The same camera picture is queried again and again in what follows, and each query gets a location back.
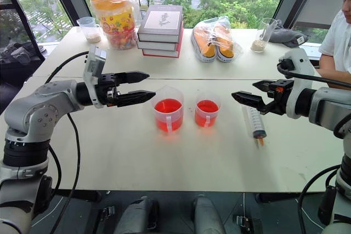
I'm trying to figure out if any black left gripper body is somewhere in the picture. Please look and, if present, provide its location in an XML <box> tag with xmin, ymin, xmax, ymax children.
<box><xmin>96</xmin><ymin>72</ymin><xmax>122</xmax><ymax>108</ymax></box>

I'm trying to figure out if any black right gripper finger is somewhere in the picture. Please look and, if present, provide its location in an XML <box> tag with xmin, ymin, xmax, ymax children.
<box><xmin>252</xmin><ymin>79</ymin><xmax>278</xmax><ymax>91</ymax></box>
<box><xmin>231</xmin><ymin>90</ymin><xmax>275</xmax><ymax>116</ymax></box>

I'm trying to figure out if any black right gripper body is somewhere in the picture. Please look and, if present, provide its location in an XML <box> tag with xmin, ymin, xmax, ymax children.
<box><xmin>267</xmin><ymin>79</ymin><xmax>295</xmax><ymax>116</ymax></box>

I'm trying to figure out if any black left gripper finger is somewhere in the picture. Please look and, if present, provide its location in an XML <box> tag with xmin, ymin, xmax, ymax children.
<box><xmin>117</xmin><ymin>90</ymin><xmax>157</xmax><ymax>108</ymax></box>
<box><xmin>116</xmin><ymin>71</ymin><xmax>151</xmax><ymax>85</ymax></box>

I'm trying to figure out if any clear plastic syringe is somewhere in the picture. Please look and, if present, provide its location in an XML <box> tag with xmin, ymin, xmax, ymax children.
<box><xmin>241</xmin><ymin>105</ymin><xmax>268</xmax><ymax>150</ymax></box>

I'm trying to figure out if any large cup with red liquid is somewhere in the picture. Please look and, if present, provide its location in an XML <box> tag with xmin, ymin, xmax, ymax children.
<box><xmin>151</xmin><ymin>85</ymin><xmax>185</xmax><ymax>136</ymax></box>

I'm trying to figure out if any small cup with red liquid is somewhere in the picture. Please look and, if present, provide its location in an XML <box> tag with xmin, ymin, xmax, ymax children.
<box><xmin>194</xmin><ymin>90</ymin><xmax>222</xmax><ymax>129</ymax></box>

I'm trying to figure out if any clear glass with grains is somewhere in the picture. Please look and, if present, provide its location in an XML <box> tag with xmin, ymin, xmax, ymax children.
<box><xmin>250</xmin><ymin>18</ymin><xmax>279</xmax><ymax>53</ymax></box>

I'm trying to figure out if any small measuring cup with grains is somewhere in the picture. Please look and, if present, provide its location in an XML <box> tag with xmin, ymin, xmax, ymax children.
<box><xmin>76</xmin><ymin>16</ymin><xmax>102</xmax><ymax>44</ymax></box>

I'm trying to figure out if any red hardcover book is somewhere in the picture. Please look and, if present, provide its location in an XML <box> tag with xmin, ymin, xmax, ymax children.
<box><xmin>141</xmin><ymin>36</ymin><xmax>183</xmax><ymax>59</ymax></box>

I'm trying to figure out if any dark hardcover book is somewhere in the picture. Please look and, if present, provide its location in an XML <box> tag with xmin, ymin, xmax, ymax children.
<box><xmin>135</xmin><ymin>28</ymin><xmax>184</xmax><ymax>52</ymax></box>

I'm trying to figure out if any grey folded cloth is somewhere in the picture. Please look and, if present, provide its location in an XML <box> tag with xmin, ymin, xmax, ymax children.
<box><xmin>268</xmin><ymin>19</ymin><xmax>311</xmax><ymax>49</ymax></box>

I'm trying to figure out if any yellow canvas sneaker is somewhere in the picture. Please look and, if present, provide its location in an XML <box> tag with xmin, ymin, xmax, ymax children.
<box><xmin>213</xmin><ymin>25</ymin><xmax>236</xmax><ymax>62</ymax></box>
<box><xmin>193</xmin><ymin>27</ymin><xmax>218</xmax><ymax>63</ymax></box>

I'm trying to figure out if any candy jar with orange lid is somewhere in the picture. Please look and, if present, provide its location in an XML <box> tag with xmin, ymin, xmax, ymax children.
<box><xmin>90</xmin><ymin>0</ymin><xmax>142</xmax><ymax>52</ymax></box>

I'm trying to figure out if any grey hardcover book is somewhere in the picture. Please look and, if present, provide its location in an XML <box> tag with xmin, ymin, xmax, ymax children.
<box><xmin>137</xmin><ymin>4</ymin><xmax>184</xmax><ymax>44</ymax></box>

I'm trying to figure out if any clear plastic shoe bag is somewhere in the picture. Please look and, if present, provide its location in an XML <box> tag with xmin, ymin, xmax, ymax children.
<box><xmin>191</xmin><ymin>15</ymin><xmax>245</xmax><ymax>64</ymax></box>

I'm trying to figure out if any person in white shirt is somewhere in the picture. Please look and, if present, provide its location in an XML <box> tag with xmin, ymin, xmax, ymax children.
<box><xmin>318</xmin><ymin>0</ymin><xmax>351</xmax><ymax>83</ymax></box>

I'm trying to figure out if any grey rounded robot leg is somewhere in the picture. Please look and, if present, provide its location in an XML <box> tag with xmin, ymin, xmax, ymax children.
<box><xmin>193</xmin><ymin>195</ymin><xmax>227</xmax><ymax>234</ymax></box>
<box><xmin>113</xmin><ymin>196</ymin><xmax>160</xmax><ymax>234</ymax></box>

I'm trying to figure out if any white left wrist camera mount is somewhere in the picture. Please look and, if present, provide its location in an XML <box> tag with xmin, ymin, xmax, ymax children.
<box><xmin>82</xmin><ymin>44</ymin><xmax>107</xmax><ymax>109</ymax></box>

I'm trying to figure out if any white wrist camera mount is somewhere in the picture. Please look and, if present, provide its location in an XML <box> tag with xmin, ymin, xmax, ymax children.
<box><xmin>82</xmin><ymin>44</ymin><xmax>107</xmax><ymax>109</ymax></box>
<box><xmin>278</xmin><ymin>48</ymin><xmax>316</xmax><ymax>120</ymax></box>

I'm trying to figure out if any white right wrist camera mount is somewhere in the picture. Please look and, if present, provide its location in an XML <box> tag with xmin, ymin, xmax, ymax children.
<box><xmin>278</xmin><ymin>48</ymin><xmax>316</xmax><ymax>120</ymax></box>

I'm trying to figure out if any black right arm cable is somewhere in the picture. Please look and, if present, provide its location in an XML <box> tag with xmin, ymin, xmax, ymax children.
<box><xmin>276</xmin><ymin>62</ymin><xmax>351</xmax><ymax>90</ymax></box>

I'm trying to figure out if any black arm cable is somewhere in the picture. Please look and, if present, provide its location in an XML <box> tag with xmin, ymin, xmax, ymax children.
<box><xmin>44</xmin><ymin>51</ymin><xmax>90</xmax><ymax>234</ymax></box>
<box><xmin>276</xmin><ymin>62</ymin><xmax>351</xmax><ymax>90</ymax></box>

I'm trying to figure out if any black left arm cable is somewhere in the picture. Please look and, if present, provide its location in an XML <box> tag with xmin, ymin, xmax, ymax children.
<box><xmin>44</xmin><ymin>51</ymin><xmax>90</xmax><ymax>234</ymax></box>

